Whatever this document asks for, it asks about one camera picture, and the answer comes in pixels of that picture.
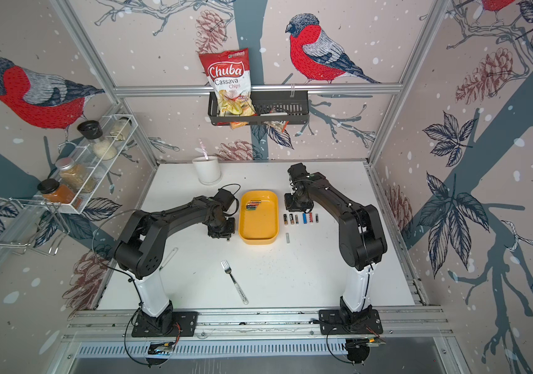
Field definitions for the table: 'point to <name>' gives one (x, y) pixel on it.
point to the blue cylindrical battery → (305, 217)
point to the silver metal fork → (226, 266)
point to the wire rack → (52, 209)
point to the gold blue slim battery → (297, 219)
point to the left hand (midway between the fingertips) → (235, 230)
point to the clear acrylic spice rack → (82, 153)
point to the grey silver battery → (287, 238)
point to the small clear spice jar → (121, 128)
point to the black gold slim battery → (291, 219)
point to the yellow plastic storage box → (262, 226)
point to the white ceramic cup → (208, 170)
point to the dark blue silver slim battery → (317, 217)
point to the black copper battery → (285, 219)
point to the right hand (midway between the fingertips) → (290, 206)
